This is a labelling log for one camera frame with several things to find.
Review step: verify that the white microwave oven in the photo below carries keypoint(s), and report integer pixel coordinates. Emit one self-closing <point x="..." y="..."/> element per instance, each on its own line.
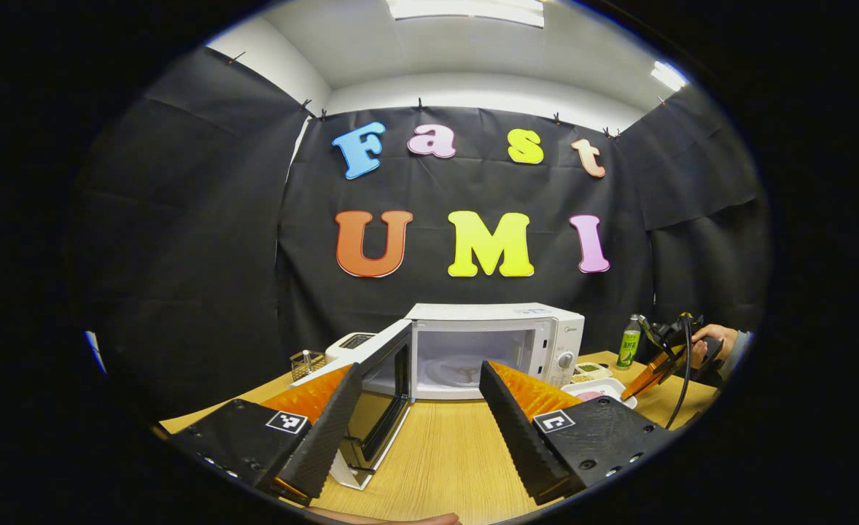
<point x="546" y="343"/>

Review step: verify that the white toaster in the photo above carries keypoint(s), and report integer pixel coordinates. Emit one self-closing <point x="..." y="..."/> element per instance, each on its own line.
<point x="353" y="341"/>

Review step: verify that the white food tray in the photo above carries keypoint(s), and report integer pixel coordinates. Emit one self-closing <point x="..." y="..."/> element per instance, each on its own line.
<point x="608" y="390"/>

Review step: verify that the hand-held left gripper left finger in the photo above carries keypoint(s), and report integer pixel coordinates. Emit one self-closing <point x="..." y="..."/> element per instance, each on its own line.
<point x="324" y="437"/>

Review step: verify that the green drink bottle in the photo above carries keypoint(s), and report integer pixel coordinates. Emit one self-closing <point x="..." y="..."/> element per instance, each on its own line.
<point x="628" y="346"/>

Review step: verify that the black backdrop cloth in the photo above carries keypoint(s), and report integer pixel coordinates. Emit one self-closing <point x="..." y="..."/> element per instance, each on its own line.
<point x="196" y="255"/>

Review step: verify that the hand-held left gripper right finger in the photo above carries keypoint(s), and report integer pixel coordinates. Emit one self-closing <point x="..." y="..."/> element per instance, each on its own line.
<point x="517" y="437"/>

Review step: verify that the long ceiling light panel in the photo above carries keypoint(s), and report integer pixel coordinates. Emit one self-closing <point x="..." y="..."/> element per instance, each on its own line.
<point x="466" y="9"/>

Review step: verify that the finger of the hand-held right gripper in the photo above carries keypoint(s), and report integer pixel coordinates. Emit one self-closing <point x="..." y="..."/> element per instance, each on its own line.
<point x="655" y="372"/>

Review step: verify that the small ceiling light panel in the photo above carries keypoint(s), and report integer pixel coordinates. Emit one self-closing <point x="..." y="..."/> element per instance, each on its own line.
<point x="669" y="75"/>

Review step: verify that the divided white bean dish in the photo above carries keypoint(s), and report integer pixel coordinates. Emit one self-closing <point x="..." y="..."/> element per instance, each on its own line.
<point x="591" y="372"/>

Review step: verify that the glass turntable plate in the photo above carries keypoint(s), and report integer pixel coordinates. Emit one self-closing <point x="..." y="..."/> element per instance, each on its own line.
<point x="462" y="372"/>

